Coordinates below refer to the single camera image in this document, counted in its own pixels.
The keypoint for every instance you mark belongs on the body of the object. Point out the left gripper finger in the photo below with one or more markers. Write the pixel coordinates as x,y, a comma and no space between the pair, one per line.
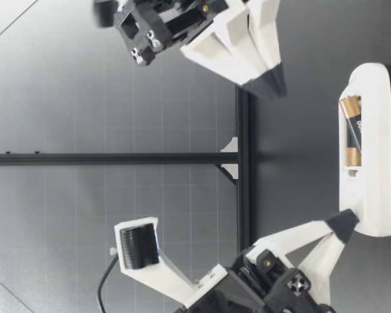
296,229

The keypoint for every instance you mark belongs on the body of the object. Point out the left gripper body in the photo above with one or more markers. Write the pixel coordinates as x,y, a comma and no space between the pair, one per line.
247,293

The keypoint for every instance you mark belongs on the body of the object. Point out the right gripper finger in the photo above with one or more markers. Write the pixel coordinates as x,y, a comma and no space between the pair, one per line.
215,62
267,39

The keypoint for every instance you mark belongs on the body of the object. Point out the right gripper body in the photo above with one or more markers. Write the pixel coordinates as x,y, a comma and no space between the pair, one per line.
156,29

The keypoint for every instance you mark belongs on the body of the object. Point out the white remote control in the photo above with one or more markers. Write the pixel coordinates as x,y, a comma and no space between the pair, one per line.
378,146

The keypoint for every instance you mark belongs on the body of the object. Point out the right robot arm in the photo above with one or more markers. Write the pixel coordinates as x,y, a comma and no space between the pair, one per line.
105,13

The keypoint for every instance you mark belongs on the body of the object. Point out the black and gold battery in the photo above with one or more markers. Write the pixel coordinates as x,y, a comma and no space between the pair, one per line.
353,130

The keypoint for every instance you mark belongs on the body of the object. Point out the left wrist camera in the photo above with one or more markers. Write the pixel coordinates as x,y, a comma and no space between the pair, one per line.
172,264

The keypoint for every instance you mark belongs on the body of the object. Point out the white frame corner bracket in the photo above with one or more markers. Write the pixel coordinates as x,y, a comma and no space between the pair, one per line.
232,146
232,171

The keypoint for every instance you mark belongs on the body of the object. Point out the black frame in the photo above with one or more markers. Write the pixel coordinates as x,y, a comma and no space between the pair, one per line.
117,159

